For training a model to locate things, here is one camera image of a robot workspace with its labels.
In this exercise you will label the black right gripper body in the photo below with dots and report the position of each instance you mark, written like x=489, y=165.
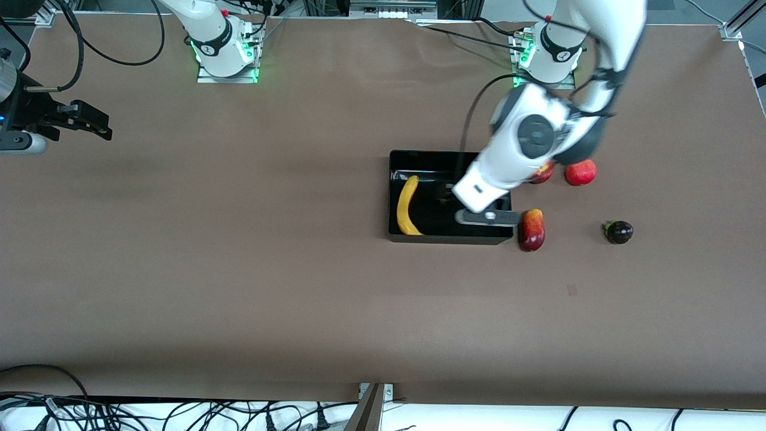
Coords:
x=37, y=110

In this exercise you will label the black plastic box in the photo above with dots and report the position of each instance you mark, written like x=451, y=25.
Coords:
x=440, y=230

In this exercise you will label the yellow banana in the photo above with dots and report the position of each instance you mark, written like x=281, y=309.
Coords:
x=407, y=206

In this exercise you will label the red yellow apple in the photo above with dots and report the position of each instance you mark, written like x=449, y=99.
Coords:
x=543, y=175

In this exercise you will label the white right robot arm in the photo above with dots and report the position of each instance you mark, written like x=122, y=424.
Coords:
x=210, y=33

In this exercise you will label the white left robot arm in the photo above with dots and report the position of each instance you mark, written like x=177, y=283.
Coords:
x=514, y=149

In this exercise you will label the red yellow mango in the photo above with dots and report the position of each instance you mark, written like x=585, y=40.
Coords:
x=531, y=232

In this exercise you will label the red pomegranate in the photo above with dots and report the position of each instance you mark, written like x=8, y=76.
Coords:
x=581, y=173

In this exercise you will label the dark purple eggplant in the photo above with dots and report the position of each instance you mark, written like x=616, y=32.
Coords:
x=620, y=232

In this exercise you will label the white power strip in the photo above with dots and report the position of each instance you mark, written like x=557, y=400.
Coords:
x=392, y=8

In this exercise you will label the grey metal pole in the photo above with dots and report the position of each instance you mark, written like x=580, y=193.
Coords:
x=366, y=413

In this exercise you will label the aluminium frame corner profile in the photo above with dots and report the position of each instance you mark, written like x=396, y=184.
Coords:
x=733, y=30
x=42, y=19

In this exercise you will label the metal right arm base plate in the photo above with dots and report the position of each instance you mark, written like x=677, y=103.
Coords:
x=206, y=78

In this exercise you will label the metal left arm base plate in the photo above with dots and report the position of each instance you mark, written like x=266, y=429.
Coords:
x=520, y=82

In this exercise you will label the silver table edge bracket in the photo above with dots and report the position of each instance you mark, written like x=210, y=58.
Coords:
x=389, y=390

